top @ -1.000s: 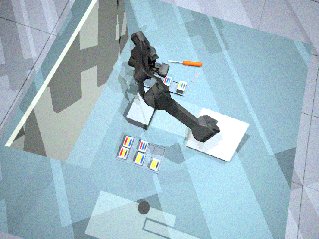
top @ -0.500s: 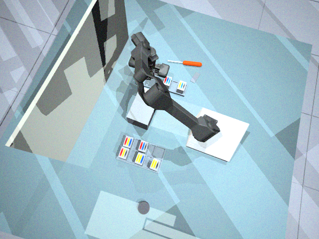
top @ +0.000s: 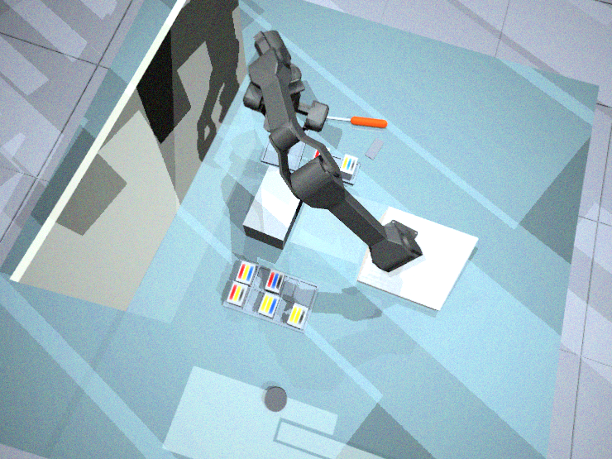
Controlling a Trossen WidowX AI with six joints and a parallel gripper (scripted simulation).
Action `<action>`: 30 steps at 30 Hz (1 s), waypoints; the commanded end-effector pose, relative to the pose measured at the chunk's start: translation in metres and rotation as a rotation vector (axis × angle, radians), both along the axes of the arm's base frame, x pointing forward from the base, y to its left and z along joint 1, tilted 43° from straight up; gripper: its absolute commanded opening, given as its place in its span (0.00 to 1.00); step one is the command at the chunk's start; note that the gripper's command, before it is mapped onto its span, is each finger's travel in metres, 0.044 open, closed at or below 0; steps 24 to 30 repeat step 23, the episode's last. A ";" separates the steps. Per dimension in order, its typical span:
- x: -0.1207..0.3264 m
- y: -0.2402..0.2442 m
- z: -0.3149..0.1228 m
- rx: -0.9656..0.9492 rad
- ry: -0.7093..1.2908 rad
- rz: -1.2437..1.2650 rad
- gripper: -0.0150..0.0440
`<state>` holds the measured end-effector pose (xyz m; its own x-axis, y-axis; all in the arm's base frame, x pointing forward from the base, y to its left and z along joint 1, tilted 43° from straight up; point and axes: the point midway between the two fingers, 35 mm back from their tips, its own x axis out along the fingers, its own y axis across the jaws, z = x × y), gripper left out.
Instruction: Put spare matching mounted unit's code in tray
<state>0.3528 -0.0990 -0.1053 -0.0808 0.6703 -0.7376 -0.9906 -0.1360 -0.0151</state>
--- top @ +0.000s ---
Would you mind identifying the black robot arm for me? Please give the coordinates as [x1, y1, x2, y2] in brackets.
[248, 31, 423, 273]

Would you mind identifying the orange-handled screwdriver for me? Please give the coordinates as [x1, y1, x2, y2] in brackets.
[327, 117, 387, 128]

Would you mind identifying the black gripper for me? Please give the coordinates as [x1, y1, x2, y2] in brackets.
[243, 82, 329, 132]

